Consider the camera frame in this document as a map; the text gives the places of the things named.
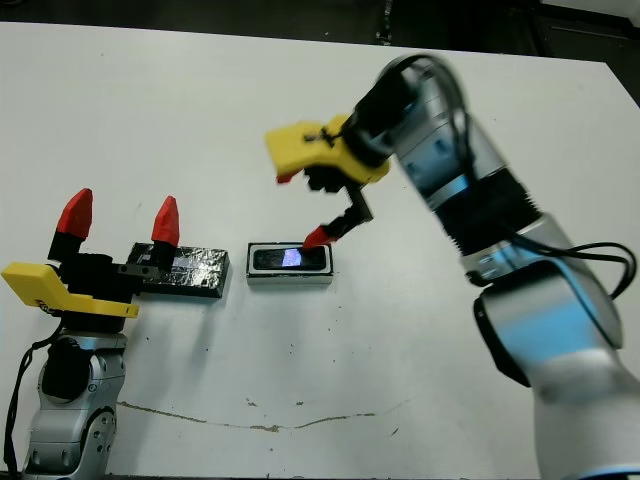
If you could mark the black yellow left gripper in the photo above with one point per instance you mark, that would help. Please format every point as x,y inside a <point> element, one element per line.
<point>90,280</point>

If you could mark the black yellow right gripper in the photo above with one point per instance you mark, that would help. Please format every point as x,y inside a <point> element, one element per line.
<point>310,145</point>

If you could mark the black camera box lid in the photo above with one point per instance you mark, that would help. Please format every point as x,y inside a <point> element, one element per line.
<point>200,270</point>

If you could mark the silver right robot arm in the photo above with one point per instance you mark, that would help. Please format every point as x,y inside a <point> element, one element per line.
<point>450,150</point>

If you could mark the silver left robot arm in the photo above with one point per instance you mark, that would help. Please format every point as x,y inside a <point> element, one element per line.
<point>50,435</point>

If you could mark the black floor stand leg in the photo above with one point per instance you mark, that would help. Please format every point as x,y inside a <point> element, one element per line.
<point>385,35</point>

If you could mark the white-lined camera box base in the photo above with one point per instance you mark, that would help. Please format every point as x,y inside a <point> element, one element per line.
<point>290,279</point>

